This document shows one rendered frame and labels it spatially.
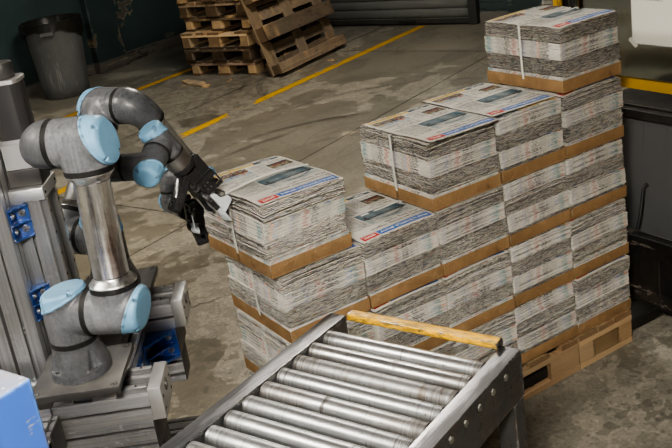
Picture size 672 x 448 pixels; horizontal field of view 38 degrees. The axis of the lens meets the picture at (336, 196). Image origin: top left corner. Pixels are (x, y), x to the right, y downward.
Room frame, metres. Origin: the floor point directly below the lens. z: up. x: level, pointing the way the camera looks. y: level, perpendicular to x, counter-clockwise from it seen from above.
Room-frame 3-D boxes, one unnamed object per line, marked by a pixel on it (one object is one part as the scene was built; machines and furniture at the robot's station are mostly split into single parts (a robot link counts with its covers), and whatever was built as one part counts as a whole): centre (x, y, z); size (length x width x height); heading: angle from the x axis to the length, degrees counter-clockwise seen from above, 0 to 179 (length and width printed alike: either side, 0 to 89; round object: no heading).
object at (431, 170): (3.05, -0.32, 0.95); 0.38 x 0.29 x 0.23; 30
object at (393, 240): (2.98, -0.21, 0.42); 1.17 x 0.39 x 0.83; 121
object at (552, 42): (3.35, -0.83, 0.65); 0.39 x 0.30 x 1.29; 31
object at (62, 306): (2.17, 0.69, 0.98); 0.13 x 0.12 x 0.14; 76
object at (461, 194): (3.05, -0.32, 0.86); 0.38 x 0.29 x 0.04; 30
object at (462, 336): (2.13, -0.16, 0.81); 0.43 x 0.03 x 0.02; 52
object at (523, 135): (3.20, -0.58, 0.95); 0.38 x 0.29 x 0.23; 30
